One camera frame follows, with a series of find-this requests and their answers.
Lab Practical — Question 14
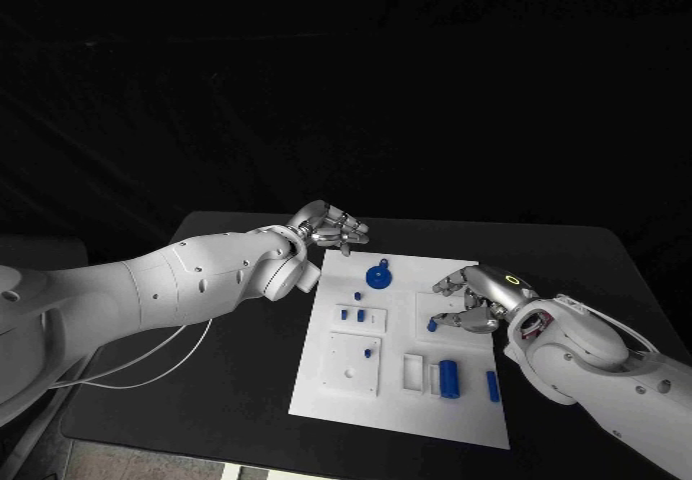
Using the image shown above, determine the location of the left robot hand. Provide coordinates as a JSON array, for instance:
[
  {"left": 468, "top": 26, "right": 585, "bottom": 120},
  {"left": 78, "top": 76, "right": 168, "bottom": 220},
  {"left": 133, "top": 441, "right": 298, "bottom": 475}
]
[{"left": 286, "top": 199, "right": 373, "bottom": 258}]

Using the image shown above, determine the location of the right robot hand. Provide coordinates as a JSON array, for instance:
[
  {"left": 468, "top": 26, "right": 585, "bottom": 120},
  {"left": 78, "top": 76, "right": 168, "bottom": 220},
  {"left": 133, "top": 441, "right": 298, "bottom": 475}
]
[{"left": 430, "top": 265, "right": 541, "bottom": 335}]

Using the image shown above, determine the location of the white task board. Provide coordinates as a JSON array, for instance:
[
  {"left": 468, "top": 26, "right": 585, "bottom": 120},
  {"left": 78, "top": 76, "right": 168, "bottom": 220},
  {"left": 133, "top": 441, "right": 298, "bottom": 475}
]
[{"left": 288, "top": 249, "right": 512, "bottom": 450}]

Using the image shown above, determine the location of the blue gear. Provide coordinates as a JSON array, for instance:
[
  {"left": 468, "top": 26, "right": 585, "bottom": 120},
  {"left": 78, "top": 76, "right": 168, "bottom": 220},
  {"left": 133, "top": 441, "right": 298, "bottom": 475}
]
[{"left": 365, "top": 258, "right": 394, "bottom": 290}]

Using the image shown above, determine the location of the large blue cylinder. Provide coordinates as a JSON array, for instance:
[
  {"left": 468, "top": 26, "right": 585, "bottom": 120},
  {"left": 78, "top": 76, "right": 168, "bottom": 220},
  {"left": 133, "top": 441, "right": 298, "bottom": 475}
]
[{"left": 439, "top": 359, "right": 462, "bottom": 400}]

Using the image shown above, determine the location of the white cable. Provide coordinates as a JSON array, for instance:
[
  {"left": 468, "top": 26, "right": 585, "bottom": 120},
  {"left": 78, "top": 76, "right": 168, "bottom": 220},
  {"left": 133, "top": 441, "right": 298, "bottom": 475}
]
[
  {"left": 51, "top": 324, "right": 190, "bottom": 387},
  {"left": 80, "top": 318, "right": 215, "bottom": 390},
  {"left": 556, "top": 295, "right": 662, "bottom": 356}
]

